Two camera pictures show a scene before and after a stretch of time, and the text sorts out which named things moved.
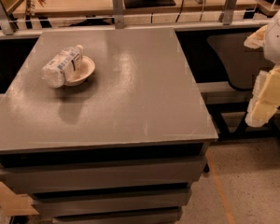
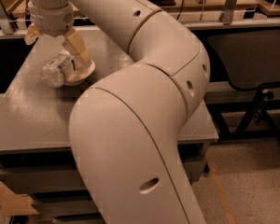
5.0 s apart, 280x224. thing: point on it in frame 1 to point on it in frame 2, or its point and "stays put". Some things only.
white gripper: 278,36 to 51,22
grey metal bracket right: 231,3 stays put
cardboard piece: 12,203 stays put
